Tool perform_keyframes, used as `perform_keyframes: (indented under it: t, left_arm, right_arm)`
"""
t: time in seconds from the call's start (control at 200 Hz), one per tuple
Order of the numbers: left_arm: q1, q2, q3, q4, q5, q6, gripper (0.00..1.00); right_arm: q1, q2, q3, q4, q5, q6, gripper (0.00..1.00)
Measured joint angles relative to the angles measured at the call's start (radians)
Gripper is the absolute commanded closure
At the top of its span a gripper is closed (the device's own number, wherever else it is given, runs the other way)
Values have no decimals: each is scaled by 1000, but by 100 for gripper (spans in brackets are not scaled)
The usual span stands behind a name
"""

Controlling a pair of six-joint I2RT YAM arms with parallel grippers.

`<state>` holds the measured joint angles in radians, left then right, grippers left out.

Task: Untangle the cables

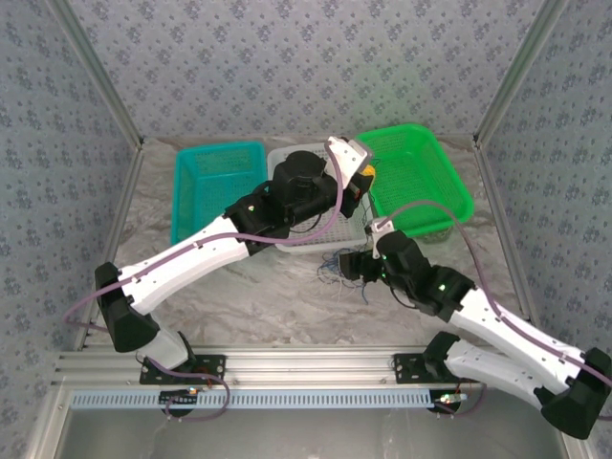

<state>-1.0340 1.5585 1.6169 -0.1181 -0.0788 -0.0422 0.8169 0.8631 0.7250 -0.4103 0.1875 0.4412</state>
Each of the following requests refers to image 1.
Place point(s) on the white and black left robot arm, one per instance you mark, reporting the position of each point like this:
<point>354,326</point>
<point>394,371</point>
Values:
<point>191,258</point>

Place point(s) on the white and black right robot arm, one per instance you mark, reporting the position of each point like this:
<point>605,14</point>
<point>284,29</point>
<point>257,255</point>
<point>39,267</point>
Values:
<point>507,330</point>

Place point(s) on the green plastic basket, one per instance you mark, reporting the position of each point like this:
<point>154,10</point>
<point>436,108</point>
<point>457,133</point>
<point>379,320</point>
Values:
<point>416,167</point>

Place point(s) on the white plastic basket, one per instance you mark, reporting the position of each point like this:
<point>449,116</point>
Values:
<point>330,236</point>

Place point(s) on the teal plastic basket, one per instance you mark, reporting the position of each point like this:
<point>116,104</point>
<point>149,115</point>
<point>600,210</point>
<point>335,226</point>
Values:
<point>210,177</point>

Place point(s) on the small black circuit board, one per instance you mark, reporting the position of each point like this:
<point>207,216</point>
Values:
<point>449,399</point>
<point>179,398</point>

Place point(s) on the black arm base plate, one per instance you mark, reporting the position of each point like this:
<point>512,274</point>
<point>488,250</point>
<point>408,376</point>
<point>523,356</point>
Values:
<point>406,368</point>
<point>215,365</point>

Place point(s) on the aluminium table side rail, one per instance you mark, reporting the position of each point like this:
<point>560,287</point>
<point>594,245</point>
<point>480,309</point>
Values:
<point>122,205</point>
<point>499,215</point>

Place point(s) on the aluminium mounting rail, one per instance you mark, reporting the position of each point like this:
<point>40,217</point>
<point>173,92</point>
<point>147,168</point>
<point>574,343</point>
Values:
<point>306,365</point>

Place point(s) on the aluminium frame post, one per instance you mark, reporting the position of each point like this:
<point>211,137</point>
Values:
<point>517,72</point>
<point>99,72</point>

